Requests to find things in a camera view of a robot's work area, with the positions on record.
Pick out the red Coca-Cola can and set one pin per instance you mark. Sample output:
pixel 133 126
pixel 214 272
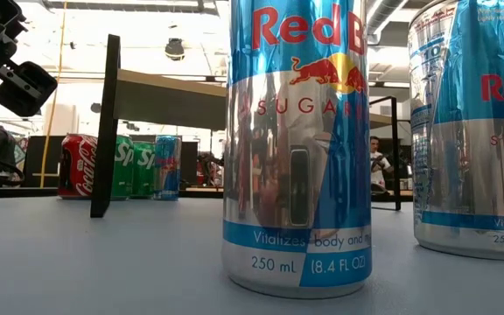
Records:
pixel 77 166

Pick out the dark blue Red Bull can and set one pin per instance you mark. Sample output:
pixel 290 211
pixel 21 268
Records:
pixel 167 175

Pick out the silver blue Red Bull can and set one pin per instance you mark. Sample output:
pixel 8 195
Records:
pixel 466 153
pixel 298 175

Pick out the black background robot arm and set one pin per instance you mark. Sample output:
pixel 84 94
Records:
pixel 210 168

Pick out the wooden shelf with black legs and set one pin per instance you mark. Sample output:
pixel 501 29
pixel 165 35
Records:
pixel 169 100

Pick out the white cylindrical column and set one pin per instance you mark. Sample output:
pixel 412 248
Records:
pixel 60 120

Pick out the colourful patchwork quilt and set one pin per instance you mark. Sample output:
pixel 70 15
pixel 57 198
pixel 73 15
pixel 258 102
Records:
pixel 21 153

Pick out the small black round fixture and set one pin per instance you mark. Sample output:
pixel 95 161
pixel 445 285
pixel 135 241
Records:
pixel 95 107

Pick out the wooden ledge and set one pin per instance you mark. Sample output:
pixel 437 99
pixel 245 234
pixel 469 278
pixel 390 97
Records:
pixel 46 174

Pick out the green Sprite can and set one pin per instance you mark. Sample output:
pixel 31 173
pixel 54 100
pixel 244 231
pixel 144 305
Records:
pixel 144 170
pixel 125 175

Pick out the black ceiling-hung device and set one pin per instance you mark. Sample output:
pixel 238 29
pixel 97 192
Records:
pixel 174 49

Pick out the black screen panel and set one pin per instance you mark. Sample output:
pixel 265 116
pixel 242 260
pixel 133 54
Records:
pixel 189 162

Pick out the background wooden table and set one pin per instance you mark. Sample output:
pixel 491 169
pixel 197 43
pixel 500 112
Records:
pixel 201 190

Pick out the black table frame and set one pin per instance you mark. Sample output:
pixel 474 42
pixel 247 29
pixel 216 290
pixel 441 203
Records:
pixel 16 192

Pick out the silver ventilation duct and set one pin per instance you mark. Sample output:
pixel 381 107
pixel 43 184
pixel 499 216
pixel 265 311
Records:
pixel 385 15

